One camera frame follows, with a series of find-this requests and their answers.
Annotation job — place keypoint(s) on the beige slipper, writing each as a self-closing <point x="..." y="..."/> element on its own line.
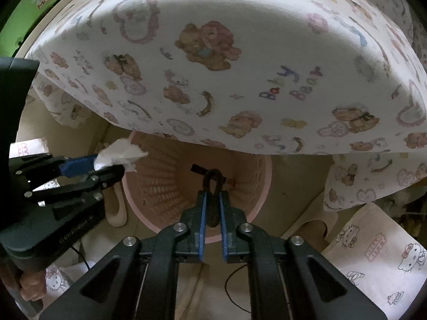
<point x="115" y="205"/>

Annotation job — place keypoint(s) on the bear print chair cover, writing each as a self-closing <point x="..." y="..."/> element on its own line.
<point x="272" y="77"/>

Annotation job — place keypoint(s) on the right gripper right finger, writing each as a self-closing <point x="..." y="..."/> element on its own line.
<point x="289" y="279"/>

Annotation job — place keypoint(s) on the green plastic storage box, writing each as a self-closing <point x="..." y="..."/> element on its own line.
<point x="30" y="10"/>

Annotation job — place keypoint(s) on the person's left hand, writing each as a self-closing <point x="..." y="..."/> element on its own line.
<point x="33" y="285"/>

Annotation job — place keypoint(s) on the white tissue front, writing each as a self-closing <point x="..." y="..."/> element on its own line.
<point x="121" y="152"/>

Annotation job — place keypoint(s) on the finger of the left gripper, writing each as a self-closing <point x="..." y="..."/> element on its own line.
<point x="95" y="182"/>
<point x="46" y="167"/>

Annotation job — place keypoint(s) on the pink woven trash basket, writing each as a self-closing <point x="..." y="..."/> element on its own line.
<point x="163" y="185"/>

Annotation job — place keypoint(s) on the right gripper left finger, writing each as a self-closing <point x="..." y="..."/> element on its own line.
<point x="137" y="279"/>

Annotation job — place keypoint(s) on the hello kitty pink cloth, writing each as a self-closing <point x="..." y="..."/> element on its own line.
<point x="380" y="258"/>

